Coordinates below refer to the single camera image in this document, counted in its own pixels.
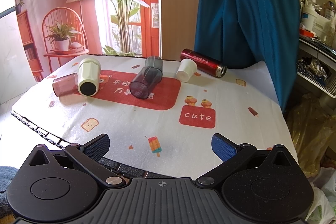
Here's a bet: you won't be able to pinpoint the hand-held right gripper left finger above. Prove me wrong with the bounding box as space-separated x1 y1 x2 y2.
28 134 126 190

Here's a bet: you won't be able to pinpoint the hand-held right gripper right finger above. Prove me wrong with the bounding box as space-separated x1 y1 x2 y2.
195 133 296 189

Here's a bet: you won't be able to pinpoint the pink translucent cup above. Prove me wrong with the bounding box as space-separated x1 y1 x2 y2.
52 73 79 97

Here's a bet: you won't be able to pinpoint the cream cup with black base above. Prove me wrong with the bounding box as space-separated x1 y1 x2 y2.
77 57 102 97

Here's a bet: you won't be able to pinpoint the grey translucent cup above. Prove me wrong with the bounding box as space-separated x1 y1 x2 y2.
130 55 164 100

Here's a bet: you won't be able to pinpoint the small white cup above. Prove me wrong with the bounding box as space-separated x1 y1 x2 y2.
176 58 198 82

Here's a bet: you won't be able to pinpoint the white printed tablecloth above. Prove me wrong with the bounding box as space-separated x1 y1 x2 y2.
12 53 299 180

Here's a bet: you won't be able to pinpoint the black textured mat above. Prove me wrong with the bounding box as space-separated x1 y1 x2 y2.
10 110 185 180

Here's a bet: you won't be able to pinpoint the red metal bottle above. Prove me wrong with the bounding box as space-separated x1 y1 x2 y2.
180 48 227 78

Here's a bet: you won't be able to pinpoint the yellow plastic bag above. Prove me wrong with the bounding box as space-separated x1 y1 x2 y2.
286 94 336 176

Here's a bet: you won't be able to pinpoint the blue fluffy towel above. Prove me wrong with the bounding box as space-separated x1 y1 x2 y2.
0 165 19 194

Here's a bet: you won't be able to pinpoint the white plastic bag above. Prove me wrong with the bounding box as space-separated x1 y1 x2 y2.
305 166 336 222

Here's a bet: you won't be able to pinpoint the crumpled foil packets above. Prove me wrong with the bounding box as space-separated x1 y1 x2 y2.
297 55 328 86

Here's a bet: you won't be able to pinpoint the blue curtain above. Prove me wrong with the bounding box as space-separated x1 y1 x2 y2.
194 0 301 115

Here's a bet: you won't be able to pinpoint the wooden board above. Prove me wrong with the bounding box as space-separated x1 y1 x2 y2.
160 0 203 62

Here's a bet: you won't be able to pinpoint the white jar with blue label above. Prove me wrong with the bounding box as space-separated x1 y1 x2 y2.
300 5 320 31

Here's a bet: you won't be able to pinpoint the brown jar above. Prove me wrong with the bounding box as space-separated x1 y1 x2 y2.
324 1 336 20

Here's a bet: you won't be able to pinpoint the white wire rack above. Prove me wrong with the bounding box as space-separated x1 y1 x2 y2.
296 37 336 98

